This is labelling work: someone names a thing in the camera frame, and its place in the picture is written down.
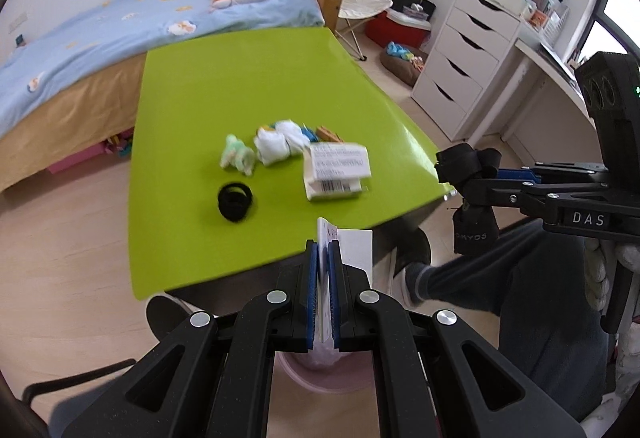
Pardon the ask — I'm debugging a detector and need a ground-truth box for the white desk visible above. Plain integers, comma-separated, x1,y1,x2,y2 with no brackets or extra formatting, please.
456,23,602,165

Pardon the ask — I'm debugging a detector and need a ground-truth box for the green white tissue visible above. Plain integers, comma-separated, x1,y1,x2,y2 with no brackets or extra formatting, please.
220,135,256,177

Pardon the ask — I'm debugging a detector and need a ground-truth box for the red storage box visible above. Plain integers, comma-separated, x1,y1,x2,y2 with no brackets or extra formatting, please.
364,10,431,48

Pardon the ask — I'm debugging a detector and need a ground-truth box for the brown pet bed with toys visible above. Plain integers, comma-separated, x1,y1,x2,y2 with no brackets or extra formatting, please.
380,42,427,86

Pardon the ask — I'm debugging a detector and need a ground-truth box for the black sock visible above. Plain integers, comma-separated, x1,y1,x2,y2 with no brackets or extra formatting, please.
435,143,502,256

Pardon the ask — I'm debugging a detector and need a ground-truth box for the green table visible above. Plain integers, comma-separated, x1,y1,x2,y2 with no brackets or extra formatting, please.
128,27,446,299

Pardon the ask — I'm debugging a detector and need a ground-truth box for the black hair tie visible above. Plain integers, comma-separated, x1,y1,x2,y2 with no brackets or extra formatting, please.
217,182,254,223

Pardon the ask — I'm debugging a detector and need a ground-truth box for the white medicine box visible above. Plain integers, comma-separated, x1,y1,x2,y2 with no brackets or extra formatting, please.
303,142,371,201

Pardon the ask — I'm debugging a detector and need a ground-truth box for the blue binder clip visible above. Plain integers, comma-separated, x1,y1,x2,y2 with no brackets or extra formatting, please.
302,126,319,143

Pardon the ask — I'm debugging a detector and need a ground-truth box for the white drawer unit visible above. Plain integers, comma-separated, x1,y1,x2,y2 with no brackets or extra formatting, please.
412,0,521,141

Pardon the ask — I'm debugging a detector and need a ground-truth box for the pink trash bin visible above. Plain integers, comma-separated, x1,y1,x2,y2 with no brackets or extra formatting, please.
276,352,374,395

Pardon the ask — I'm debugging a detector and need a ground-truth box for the wooden clothespin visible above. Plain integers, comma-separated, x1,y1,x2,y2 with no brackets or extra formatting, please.
316,126,343,143

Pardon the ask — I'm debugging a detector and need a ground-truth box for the bed with blue sheet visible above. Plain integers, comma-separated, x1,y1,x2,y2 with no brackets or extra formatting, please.
1,0,324,189

